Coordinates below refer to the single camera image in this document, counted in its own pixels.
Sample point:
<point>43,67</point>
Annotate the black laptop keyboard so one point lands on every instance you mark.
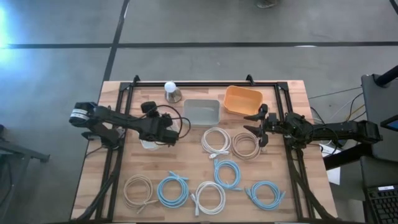
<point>384,205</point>

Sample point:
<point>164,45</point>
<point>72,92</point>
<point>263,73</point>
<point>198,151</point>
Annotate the white plastic bin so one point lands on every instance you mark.
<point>146,145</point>

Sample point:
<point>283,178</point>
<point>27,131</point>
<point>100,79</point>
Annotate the brass desk lamp white bulb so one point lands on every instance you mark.
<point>172,95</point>

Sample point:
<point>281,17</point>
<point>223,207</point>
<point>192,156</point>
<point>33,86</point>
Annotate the black metal table frame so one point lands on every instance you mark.
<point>202,84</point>

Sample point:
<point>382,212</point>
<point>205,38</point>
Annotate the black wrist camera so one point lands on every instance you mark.
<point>148,108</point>
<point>272,118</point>

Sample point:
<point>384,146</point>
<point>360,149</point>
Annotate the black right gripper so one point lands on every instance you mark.
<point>275,126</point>

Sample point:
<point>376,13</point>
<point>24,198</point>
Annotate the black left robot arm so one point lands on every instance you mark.
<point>105,116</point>

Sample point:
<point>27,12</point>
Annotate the person's shoe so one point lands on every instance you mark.
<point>266,3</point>

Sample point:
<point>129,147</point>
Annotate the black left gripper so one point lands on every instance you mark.
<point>154,128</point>

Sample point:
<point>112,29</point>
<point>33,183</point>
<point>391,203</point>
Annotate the black side desk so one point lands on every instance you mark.
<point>379,99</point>

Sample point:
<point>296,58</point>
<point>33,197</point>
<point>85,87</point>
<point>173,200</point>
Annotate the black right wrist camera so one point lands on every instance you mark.
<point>272,118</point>

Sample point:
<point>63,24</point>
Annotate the dark metal stand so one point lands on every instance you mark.
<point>18,152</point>

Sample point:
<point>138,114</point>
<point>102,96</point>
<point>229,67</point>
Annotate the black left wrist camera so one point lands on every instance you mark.
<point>148,108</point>

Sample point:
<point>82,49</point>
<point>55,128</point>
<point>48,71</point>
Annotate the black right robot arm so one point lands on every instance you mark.
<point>342,129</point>

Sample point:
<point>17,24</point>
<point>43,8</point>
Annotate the white paper sheet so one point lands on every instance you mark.
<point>333,174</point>

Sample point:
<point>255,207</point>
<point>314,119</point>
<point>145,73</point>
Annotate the tablet with blue screen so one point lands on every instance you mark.
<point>392,124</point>

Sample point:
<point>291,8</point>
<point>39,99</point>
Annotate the yellow plastic bin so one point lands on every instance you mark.
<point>242,101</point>

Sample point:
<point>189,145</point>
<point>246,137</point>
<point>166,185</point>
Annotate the grey plastic bin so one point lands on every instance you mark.
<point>202,113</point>

